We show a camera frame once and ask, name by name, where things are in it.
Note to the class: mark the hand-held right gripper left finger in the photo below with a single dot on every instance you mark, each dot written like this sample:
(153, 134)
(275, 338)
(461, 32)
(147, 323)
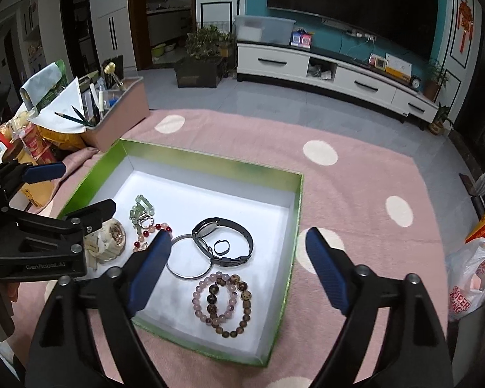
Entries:
(147, 275)

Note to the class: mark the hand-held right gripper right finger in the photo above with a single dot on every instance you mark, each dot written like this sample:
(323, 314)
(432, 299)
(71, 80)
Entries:
(327, 270)

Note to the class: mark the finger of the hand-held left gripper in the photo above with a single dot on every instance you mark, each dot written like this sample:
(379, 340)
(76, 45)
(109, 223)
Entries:
(89, 214)
(44, 172)

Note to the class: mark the black wristwatch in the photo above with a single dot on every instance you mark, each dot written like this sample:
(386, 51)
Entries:
(230, 262)

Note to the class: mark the green cardboard box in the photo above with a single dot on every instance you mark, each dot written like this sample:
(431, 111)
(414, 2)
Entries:
(234, 194)

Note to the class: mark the cream wristwatch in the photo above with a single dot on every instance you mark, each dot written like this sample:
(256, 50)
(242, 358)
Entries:
(113, 234)

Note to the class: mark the orange snack bag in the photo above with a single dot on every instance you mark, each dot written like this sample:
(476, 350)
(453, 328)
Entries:
(60, 139)

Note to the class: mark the silver bangle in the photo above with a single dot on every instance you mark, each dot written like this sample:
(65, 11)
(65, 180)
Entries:
(188, 277)

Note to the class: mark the pink polka dot tablecloth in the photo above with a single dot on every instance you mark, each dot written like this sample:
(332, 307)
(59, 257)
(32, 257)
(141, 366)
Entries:
(367, 250)

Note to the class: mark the white paper sheet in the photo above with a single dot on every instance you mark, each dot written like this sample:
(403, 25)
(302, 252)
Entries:
(60, 109)

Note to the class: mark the rolled green white cloth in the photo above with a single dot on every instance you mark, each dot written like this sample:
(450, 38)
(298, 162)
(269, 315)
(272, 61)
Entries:
(44, 85)

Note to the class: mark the pink desk organizer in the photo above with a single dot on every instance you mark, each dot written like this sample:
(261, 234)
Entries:
(121, 113)

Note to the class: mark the white plastic bag red print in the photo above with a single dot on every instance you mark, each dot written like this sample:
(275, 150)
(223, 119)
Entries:
(469, 283)

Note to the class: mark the white television cabinet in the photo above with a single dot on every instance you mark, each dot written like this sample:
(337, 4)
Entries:
(359, 85)

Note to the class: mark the small potted plant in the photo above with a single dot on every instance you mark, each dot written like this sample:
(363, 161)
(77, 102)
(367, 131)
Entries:
(440, 119)

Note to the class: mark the large potted plant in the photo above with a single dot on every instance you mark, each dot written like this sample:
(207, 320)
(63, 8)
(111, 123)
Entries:
(202, 48)

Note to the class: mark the small round alarm clock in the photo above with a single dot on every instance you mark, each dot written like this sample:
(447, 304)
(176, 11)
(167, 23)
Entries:
(415, 83)

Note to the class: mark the yellow white desk calendar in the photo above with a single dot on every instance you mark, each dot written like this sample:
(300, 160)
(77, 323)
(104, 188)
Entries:
(398, 68)

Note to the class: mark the tall potted plant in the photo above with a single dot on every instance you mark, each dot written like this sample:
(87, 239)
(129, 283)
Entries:
(433, 79)

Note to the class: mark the small pink blue boxes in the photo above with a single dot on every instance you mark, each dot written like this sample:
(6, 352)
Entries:
(301, 39)

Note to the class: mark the white power strip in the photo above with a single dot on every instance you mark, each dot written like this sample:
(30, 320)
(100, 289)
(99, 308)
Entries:
(361, 34)

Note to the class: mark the clear plastic storage bin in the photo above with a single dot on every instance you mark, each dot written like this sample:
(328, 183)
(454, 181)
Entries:
(266, 30)

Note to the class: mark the black television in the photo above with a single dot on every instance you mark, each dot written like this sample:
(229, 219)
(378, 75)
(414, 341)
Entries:
(347, 0)

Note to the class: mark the red hanging ornament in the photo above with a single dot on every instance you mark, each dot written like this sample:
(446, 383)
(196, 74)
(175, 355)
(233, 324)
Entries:
(465, 16)

